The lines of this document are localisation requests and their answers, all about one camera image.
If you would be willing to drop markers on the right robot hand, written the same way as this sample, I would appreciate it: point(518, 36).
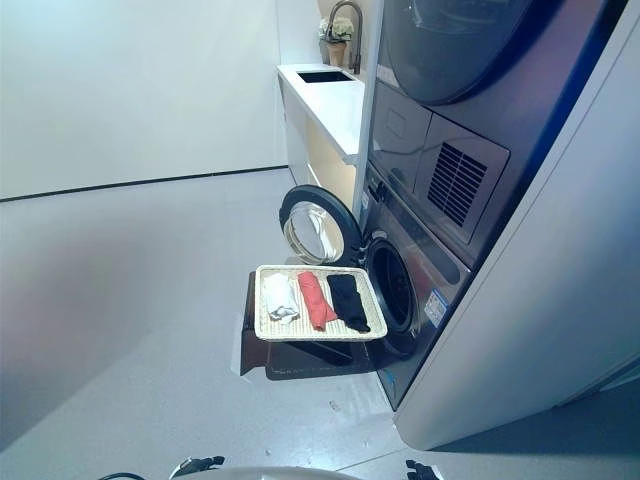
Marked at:
point(422, 471)

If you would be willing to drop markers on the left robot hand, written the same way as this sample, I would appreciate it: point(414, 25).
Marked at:
point(197, 464)

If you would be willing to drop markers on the black cloth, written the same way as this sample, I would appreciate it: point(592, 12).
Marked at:
point(347, 300)

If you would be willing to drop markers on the white cloth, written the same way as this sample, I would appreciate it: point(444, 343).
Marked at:
point(277, 295)

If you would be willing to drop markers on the red cloth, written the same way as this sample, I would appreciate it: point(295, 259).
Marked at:
point(312, 300)

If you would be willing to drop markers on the grey washing machine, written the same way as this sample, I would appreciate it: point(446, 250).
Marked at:
point(435, 270)

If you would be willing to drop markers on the silver robot torso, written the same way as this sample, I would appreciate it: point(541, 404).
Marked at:
point(285, 474)

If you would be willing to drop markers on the white energy sticker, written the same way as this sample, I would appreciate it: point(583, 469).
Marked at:
point(436, 307)

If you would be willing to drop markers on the white wicker tray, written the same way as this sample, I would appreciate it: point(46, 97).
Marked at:
point(310, 334)

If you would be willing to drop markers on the blue white washer label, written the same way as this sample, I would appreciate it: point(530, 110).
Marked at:
point(364, 200)

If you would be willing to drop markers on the round glass washer door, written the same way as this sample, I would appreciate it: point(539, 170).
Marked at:
point(310, 197)

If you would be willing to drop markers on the dark grey dryer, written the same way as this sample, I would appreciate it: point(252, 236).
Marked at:
point(450, 125)

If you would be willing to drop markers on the white counter cabinet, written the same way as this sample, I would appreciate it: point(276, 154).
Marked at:
point(330, 107)

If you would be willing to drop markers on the black recessed sink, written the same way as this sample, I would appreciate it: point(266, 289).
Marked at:
point(325, 77)

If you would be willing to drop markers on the bronze arched faucet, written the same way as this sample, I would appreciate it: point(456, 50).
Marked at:
point(356, 45)

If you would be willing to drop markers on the potted white flowers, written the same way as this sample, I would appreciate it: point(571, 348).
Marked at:
point(336, 45)

